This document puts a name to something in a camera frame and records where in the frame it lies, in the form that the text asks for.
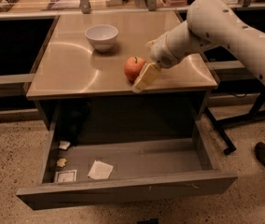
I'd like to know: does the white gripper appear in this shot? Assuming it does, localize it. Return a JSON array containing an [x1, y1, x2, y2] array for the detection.
[[132, 33, 182, 93]]

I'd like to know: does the red apple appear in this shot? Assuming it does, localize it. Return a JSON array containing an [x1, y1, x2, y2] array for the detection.
[[124, 56, 146, 82]]

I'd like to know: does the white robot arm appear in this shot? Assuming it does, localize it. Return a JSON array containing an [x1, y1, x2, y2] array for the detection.
[[132, 0, 265, 92]]

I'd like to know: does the grey cabinet with counter top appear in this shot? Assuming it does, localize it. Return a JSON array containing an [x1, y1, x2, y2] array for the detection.
[[27, 11, 216, 138]]

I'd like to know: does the grey open drawer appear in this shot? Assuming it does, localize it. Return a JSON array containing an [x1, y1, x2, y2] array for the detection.
[[17, 106, 237, 210]]

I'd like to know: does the white ceramic bowl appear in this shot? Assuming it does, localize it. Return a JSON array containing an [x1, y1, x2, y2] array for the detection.
[[85, 24, 119, 52]]

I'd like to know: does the black table leg with caster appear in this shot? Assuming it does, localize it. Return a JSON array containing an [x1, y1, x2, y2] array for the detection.
[[204, 107, 236, 156]]

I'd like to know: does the white folded paper sheet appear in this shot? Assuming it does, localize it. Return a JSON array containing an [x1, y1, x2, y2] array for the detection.
[[88, 161, 113, 180]]

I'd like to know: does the small white paper scrap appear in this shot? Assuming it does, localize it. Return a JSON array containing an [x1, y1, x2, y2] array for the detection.
[[59, 141, 71, 150]]

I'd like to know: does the small tan scrap piece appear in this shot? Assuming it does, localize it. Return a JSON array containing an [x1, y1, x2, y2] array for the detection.
[[56, 158, 67, 168]]

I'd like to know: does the framed square card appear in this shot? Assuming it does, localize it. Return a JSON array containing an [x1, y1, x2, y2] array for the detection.
[[54, 170, 77, 183]]

